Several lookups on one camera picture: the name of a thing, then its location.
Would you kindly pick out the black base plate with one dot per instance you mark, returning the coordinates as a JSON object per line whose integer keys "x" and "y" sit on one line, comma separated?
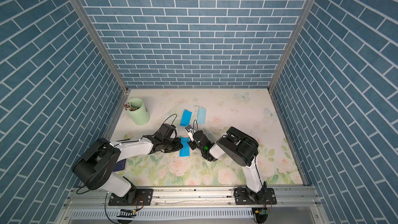
{"x": 244, "y": 196}
{"x": 135, "y": 197}

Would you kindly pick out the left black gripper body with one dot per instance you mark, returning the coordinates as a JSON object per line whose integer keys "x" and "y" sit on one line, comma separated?
{"x": 171, "y": 145}

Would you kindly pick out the blue paper sheet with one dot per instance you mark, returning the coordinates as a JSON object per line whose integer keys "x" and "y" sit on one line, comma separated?
{"x": 185, "y": 151}
{"x": 185, "y": 119}

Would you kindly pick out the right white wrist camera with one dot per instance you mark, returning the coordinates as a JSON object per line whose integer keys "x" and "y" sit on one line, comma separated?
{"x": 190, "y": 132}

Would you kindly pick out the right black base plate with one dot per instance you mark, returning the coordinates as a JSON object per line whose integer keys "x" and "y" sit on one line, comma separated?
{"x": 244, "y": 196}

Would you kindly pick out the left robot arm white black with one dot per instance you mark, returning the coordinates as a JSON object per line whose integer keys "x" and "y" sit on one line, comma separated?
{"x": 95, "y": 168}

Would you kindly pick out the green pencil cup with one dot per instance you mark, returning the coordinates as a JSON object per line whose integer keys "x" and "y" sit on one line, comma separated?
{"x": 141, "y": 115}

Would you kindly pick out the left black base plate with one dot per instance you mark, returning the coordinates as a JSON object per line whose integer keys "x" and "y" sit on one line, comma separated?
{"x": 135, "y": 197}

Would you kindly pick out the dark blue notebook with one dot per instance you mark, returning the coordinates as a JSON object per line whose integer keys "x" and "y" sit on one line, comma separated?
{"x": 120, "y": 165}

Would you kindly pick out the light blue square paper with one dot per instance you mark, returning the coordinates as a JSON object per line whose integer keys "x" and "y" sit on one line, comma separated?
{"x": 201, "y": 116}

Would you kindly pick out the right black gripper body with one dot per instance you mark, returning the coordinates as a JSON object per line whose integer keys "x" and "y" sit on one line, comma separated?
{"x": 195, "y": 145}

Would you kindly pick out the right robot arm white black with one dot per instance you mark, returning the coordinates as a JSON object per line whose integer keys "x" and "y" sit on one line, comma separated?
{"x": 241, "y": 148}

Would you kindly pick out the aluminium mounting rail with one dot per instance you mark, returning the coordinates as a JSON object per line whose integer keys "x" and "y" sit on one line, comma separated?
{"x": 201, "y": 196}

